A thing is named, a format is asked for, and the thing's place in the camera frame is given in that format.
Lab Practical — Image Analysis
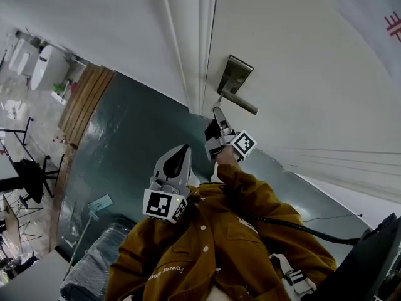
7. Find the white banner with red mark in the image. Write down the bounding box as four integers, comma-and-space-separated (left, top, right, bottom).
336, 0, 401, 82

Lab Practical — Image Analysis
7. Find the thin black wire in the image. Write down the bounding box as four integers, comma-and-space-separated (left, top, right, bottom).
303, 213, 364, 224

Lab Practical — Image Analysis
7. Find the silver door lock with handle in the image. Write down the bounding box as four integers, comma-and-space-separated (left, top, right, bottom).
216, 55, 260, 117

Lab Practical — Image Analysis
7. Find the black office chair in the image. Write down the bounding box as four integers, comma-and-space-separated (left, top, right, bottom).
13, 154, 66, 205

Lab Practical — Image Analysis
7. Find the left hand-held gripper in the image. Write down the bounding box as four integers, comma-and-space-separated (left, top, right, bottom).
142, 144, 193, 225

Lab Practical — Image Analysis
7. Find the plastic-wrapped dark seat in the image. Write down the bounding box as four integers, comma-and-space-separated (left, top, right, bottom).
59, 221, 139, 301

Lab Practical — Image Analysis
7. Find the wooden slat panel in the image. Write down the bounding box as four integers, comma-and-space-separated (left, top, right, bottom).
57, 62, 117, 151

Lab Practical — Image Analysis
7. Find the flat mop with metal handle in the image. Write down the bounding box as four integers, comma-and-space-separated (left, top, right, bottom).
63, 194, 114, 282

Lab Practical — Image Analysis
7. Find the white door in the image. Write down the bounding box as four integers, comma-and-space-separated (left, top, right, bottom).
200, 0, 401, 204

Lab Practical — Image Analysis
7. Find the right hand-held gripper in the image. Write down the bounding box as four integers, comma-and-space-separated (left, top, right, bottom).
204, 102, 258, 163

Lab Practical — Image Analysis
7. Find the white strap with buckle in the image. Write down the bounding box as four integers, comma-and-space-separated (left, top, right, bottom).
268, 253, 318, 301

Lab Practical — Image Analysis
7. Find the white table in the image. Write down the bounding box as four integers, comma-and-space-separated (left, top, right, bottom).
0, 248, 73, 301

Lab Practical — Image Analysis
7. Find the person's mustard jacket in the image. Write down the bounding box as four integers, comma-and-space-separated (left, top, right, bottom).
105, 163, 339, 301

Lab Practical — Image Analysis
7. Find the black metal table frame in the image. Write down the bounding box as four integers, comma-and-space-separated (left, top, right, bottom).
0, 116, 35, 147

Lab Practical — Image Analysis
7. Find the white door frame moulding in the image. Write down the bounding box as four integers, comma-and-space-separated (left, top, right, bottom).
158, 0, 220, 117

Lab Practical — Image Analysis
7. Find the folded table with wire legs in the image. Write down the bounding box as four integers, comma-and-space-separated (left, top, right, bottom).
0, 193, 44, 254

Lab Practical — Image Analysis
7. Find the person's right forearm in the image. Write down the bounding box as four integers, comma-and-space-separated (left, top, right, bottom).
215, 149, 301, 228

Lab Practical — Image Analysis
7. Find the thick black cable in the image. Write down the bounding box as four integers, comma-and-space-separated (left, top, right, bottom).
224, 183, 362, 246

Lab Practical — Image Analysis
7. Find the black plastic panel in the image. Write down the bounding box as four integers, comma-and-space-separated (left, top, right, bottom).
302, 212, 401, 301

